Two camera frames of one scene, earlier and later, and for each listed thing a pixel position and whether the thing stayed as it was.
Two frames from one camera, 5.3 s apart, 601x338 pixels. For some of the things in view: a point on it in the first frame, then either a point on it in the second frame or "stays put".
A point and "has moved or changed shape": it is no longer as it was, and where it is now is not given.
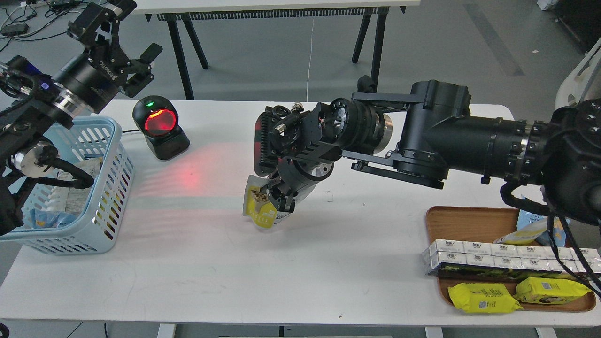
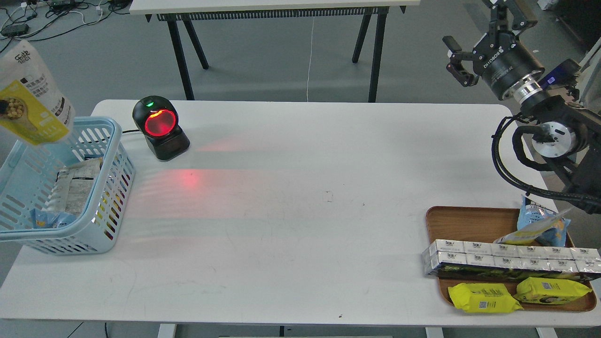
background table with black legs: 372,13 stays put
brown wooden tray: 468,224 stays put
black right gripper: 294,180 → 499,57
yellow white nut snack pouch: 258,206 has moved or changed shape
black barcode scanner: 156,118 stays put
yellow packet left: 483,297 stays put
